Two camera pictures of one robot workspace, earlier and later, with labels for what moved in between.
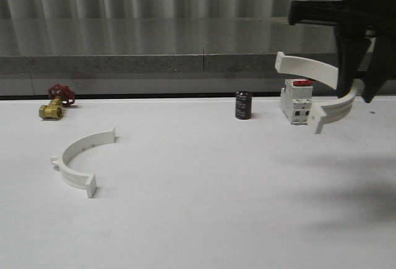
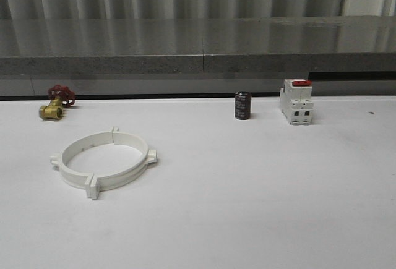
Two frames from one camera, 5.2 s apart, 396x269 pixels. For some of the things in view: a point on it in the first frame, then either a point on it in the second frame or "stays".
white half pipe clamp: (334, 111) to (99, 183)
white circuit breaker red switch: (296, 101) stays
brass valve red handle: (61, 96) stays
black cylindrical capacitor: (243, 104) stays
